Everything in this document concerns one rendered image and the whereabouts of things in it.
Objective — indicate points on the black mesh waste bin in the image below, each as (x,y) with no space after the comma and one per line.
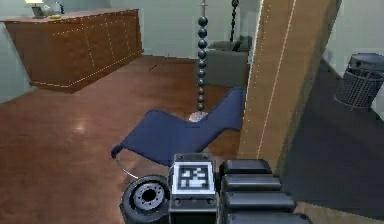
(361,83)

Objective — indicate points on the brown wooden sideboard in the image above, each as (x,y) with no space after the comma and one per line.
(76,50)

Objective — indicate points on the black twisted floor lamp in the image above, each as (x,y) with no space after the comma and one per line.
(234,20)

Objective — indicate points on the small yellow dish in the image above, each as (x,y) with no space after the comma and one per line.
(55,16)

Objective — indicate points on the blue lounge chair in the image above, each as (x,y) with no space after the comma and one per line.
(173,133)

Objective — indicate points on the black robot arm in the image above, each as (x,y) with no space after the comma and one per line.
(233,193)

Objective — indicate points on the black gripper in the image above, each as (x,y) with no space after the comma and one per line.
(146,198)

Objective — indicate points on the black beaded floor lamp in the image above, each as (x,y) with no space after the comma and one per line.
(201,60)

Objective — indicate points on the brown wooden room door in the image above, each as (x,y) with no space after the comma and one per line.
(283,80)

